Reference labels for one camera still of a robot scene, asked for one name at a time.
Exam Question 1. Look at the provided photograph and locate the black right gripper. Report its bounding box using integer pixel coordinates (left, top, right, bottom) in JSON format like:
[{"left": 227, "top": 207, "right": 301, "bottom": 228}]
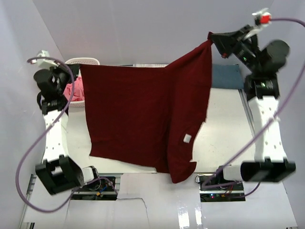
[{"left": 210, "top": 25, "right": 261, "bottom": 74}]

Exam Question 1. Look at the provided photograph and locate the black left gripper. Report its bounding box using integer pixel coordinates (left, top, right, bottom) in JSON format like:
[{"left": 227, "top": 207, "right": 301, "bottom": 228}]
[{"left": 49, "top": 60, "right": 80, "bottom": 95}]

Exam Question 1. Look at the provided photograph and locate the dark red t shirt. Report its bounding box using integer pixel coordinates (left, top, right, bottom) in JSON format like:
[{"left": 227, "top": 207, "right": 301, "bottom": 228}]
[{"left": 80, "top": 40, "right": 212, "bottom": 183}]

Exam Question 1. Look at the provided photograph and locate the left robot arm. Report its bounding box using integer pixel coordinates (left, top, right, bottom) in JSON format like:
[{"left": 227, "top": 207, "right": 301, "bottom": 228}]
[{"left": 33, "top": 64, "right": 101, "bottom": 195}]

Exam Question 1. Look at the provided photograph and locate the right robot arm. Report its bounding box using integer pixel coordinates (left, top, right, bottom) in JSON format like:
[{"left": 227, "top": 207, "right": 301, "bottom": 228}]
[{"left": 209, "top": 25, "right": 296, "bottom": 190}]

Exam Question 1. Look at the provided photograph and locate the pink t shirt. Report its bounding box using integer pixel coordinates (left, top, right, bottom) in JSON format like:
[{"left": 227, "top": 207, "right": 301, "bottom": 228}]
[{"left": 64, "top": 77, "right": 85, "bottom": 102}]

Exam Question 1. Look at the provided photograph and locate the folded teal t shirt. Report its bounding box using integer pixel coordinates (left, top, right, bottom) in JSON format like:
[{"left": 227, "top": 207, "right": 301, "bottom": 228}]
[{"left": 212, "top": 64, "right": 244, "bottom": 90}]

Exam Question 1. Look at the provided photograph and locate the white plastic basket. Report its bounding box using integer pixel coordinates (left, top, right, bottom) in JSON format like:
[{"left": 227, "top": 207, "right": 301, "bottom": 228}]
[{"left": 65, "top": 57, "right": 100, "bottom": 107}]

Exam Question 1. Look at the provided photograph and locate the white paper sheet front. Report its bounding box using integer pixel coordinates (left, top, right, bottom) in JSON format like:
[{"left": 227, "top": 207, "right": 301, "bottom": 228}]
[{"left": 24, "top": 173, "right": 297, "bottom": 229}]

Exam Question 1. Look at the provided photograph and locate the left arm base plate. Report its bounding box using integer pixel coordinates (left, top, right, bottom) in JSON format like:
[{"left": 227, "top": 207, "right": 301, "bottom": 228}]
[{"left": 71, "top": 176, "right": 121, "bottom": 201}]

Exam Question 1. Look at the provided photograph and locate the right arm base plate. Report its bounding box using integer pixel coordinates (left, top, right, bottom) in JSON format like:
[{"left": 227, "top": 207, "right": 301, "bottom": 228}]
[{"left": 194, "top": 174, "right": 245, "bottom": 203}]

